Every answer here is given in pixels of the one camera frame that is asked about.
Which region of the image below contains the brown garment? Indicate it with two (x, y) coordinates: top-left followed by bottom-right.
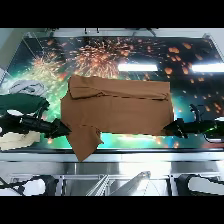
(59, 74), (175, 163)

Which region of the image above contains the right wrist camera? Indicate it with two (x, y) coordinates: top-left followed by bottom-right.
(189, 103), (205, 123)

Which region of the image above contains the black cable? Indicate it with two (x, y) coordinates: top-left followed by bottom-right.
(0, 175), (41, 196)

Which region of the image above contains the dark green garment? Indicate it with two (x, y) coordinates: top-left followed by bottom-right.
(0, 92), (51, 116)

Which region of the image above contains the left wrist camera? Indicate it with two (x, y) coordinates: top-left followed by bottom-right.
(35, 102), (51, 121)

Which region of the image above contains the silver frame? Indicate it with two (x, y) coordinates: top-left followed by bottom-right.
(0, 27), (224, 197)

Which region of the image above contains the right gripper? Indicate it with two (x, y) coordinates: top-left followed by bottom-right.
(162, 118), (189, 139)

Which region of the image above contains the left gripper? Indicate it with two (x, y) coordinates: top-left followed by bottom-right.
(42, 117), (72, 139)

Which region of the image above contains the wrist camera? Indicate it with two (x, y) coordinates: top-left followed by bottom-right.
(35, 102), (51, 121)
(189, 103), (205, 123)

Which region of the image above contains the grey garment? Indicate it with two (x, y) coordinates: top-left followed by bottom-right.
(7, 79), (47, 98)

